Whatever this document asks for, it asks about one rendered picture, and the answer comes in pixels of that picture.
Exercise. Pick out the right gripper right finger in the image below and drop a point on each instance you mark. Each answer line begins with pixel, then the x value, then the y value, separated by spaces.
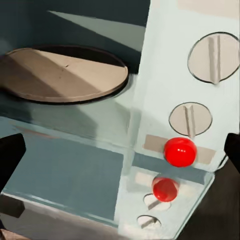
pixel 232 149

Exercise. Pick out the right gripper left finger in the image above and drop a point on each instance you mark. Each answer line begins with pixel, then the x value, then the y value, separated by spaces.
pixel 12 149

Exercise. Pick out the microwave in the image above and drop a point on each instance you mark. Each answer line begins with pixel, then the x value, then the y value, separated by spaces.
pixel 159 77

